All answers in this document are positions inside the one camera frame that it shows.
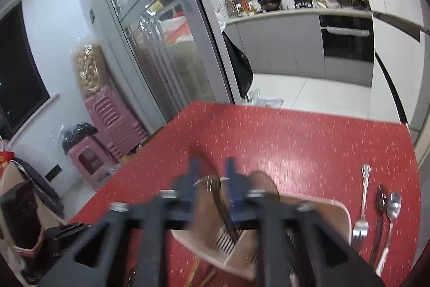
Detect black wok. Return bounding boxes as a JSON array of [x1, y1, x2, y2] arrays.
[[250, 0, 284, 10]]

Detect dark window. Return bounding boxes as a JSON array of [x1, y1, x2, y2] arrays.
[[0, 1, 51, 140]]

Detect metal spice rack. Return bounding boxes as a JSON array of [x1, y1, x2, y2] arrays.
[[222, 0, 259, 18]]

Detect red gift bag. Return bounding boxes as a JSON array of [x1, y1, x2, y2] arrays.
[[0, 136, 16, 180]]

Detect dark cooking pot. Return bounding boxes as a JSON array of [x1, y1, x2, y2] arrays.
[[336, 0, 370, 9]]

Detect glass sliding door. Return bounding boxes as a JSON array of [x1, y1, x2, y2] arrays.
[[81, 0, 232, 126]]

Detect black garbage bag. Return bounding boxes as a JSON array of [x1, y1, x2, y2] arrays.
[[222, 31, 254, 99]]

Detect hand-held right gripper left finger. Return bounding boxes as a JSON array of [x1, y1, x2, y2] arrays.
[[38, 157, 202, 287]]

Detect ornate-handled metal fork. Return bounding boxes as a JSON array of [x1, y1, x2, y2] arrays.
[[351, 164, 372, 249]]

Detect dark slim utensil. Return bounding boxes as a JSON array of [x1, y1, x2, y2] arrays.
[[191, 146, 239, 242]]

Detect clear bag of nuts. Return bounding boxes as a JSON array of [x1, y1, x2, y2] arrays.
[[72, 43, 108, 94]]

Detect plain wooden chopstick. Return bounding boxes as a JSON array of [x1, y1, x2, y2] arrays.
[[185, 257, 204, 287], [202, 268, 219, 287]]

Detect white refrigerator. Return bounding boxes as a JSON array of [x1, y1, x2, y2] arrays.
[[368, 0, 430, 126]]

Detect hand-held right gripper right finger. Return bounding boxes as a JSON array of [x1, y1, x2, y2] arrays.
[[224, 157, 385, 287]]

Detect beige plastic utensil holder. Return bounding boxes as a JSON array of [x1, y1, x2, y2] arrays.
[[171, 174, 352, 281]]

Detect black built-in oven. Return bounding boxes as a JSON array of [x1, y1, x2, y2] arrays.
[[318, 14, 374, 64]]

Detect white-handled metal spoon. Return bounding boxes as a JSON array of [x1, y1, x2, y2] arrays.
[[374, 192, 402, 277]]

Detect black plastic bag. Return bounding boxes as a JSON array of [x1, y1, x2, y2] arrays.
[[62, 122, 98, 153]]

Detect pink plastic stool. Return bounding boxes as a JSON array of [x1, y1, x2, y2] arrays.
[[69, 136, 120, 190]]

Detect clear plastic bags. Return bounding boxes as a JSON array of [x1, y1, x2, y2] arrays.
[[245, 88, 284, 106]]

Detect stack of pink stools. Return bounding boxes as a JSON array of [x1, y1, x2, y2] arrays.
[[84, 85, 150, 161]]

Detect beige bag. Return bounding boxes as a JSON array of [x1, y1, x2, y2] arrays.
[[0, 159, 66, 277]]

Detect black wall outlet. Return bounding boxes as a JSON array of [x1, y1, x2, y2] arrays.
[[45, 164, 63, 182]]

